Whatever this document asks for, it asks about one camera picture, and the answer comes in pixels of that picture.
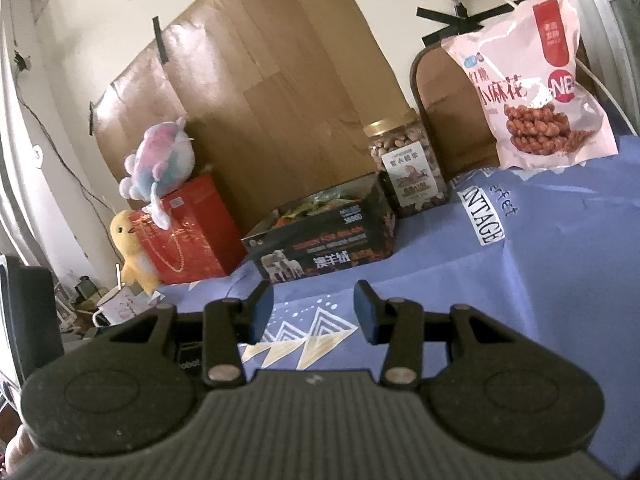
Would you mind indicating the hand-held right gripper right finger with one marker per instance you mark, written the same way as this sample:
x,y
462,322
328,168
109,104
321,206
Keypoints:
x,y
366,312

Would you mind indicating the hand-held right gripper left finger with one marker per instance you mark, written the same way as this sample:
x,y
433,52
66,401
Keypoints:
x,y
261,310

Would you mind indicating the dark cardboard box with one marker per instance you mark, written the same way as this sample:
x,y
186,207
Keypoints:
x,y
325,250

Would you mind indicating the pile of snack packets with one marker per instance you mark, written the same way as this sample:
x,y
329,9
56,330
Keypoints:
x,y
320,207

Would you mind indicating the white mug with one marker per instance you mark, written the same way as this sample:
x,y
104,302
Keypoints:
x,y
122,307

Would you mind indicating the red gift bag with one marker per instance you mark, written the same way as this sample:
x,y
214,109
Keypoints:
x,y
195,240

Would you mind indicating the yellow plush toy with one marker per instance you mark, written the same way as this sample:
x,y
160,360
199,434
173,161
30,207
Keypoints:
x,y
132,255

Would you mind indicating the small dark bottle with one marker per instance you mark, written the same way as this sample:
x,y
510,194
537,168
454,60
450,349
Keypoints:
x,y
85,290

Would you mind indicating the clear peanut jar gold lid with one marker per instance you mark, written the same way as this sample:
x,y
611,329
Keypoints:
x,y
407,170

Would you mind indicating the pastel plush toy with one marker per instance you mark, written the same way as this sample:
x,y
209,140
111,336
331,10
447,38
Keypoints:
x,y
157,160

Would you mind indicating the blue printed bedsheet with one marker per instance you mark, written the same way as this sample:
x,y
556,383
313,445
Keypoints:
x,y
550,260

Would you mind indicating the brown wooden chair back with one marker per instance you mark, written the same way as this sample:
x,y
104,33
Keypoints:
x,y
450,110

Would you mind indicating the brown cardboard sheet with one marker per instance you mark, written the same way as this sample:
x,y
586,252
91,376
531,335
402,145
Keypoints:
x,y
280,85

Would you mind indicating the pink twisted-snack bag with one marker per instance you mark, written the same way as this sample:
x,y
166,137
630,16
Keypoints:
x,y
540,85

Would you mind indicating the black tape strip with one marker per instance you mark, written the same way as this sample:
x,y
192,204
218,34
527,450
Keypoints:
x,y
450,17

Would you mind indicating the white window frame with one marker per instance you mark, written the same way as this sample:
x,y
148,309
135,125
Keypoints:
x,y
600,10

